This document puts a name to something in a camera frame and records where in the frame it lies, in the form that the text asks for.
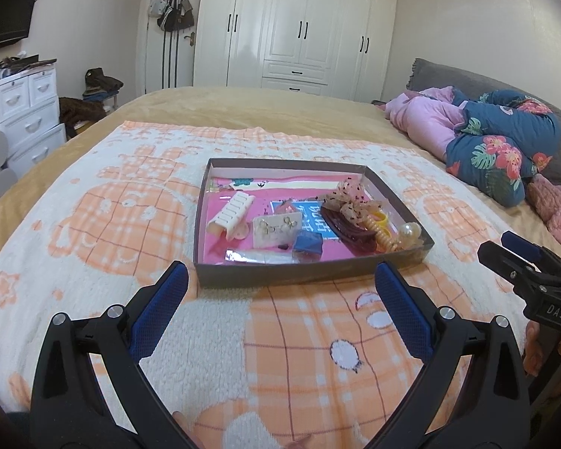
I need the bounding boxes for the dotted bow hair clip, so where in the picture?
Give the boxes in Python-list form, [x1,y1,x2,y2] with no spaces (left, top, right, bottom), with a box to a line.
[320,177,386,223]

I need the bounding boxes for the white comb hair clip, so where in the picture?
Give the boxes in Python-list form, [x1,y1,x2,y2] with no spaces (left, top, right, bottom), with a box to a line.
[207,191,255,241]

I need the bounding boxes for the blue item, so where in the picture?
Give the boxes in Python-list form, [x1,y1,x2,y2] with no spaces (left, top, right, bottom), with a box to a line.
[292,230,324,263]

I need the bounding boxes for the blue floral quilt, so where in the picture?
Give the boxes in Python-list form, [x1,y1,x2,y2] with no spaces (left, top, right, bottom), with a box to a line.
[444,89,561,209]

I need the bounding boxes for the yellow bed sheet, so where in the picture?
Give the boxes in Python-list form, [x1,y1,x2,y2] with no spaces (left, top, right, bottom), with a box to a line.
[0,85,561,281]

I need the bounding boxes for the white wardrobe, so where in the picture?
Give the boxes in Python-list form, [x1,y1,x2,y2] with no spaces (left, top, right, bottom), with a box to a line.
[194,0,400,101]

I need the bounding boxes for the white drawer cabinet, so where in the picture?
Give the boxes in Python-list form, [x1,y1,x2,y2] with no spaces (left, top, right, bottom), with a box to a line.
[0,65,67,178]

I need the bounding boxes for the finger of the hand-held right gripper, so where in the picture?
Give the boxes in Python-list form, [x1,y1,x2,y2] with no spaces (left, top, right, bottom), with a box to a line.
[478,240,538,287]
[501,230,550,263]

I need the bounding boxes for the brown clothes heap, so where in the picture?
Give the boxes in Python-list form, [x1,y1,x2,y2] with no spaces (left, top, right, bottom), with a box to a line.
[58,97,108,138]

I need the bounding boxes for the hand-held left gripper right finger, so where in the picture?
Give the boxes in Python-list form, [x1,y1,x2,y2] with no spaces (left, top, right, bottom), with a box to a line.
[374,262,536,449]

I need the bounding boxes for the white earring card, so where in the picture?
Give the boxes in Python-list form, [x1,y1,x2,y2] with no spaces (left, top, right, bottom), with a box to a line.
[252,210,304,248]

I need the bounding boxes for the white door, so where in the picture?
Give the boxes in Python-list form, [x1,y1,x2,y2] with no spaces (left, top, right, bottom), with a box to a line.
[133,0,204,97]

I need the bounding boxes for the pile of folded clothes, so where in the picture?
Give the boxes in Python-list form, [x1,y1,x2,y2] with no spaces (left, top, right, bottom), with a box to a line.
[83,68,125,101]

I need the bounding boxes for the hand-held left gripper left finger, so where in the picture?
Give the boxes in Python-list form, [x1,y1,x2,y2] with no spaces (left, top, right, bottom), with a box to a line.
[29,261,190,449]

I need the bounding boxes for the dark red hair clip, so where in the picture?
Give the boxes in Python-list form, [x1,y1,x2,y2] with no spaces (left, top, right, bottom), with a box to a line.
[320,206,379,253]

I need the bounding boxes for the hanging bags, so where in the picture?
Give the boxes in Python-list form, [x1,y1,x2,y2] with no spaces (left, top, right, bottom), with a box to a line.
[148,0,196,33]

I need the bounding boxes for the person's right hand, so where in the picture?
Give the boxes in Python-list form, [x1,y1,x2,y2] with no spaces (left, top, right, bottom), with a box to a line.
[524,322,561,379]

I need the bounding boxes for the shallow cardboard box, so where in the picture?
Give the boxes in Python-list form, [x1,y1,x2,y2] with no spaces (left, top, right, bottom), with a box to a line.
[193,158,435,287]

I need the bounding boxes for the pink book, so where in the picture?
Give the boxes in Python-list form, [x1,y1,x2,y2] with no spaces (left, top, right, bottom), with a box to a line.
[203,175,419,267]

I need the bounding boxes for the pink jacket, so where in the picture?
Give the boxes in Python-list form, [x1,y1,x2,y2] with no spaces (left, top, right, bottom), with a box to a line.
[384,86,470,162]

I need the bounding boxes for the grey headboard cushion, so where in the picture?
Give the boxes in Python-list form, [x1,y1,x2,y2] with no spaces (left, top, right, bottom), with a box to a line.
[406,58,561,197]

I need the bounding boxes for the clutter on drawer cabinet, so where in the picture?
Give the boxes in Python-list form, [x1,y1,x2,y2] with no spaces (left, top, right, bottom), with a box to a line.
[0,54,57,81]

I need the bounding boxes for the orange and white blanket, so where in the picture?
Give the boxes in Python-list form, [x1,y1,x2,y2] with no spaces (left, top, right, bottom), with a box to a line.
[0,120,561,449]

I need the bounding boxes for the pink knitted cloth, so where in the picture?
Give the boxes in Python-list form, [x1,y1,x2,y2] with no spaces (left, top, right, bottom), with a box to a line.
[526,173,561,253]

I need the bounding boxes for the large pearl bead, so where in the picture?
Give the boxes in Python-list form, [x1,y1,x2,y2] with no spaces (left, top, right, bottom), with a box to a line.
[402,223,424,250]

